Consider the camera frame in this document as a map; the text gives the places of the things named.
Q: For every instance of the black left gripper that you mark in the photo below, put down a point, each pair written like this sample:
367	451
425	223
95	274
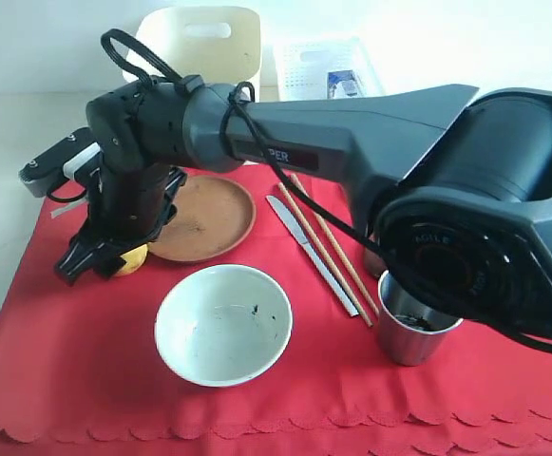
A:
124	211

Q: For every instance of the yellow lemon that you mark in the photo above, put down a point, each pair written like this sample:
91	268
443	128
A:
133	260

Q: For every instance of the dark wooden spoon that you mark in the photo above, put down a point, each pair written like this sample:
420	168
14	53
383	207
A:
373	264

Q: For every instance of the blue white milk carton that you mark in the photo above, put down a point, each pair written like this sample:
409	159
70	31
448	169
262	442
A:
343	84

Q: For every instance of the stainless steel cup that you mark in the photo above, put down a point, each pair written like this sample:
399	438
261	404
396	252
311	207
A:
408	331

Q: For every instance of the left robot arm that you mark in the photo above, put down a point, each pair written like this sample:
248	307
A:
451	189

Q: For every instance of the red scalloped table cloth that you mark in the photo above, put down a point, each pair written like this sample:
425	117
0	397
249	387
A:
80	374

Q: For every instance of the brown wooden plate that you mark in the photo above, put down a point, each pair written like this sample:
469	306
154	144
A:
214	215

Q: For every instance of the white ceramic bowl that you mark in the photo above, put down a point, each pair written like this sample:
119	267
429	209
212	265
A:
223	325

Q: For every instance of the silver table knife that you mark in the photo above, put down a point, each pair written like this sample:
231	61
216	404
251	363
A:
289	221

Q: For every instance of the left wooden chopstick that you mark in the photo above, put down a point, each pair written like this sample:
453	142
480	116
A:
341	280

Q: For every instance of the wooden chopstick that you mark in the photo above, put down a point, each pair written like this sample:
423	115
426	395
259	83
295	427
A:
343	258
341	280

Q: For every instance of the right wooden chopstick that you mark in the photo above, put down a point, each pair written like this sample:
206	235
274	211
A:
343	258

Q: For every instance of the cream plastic storage bin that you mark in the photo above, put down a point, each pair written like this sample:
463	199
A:
222	44

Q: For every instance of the white perforated plastic basket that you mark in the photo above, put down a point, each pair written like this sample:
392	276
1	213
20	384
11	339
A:
302	67

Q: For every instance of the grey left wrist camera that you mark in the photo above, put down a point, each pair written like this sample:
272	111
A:
58	164

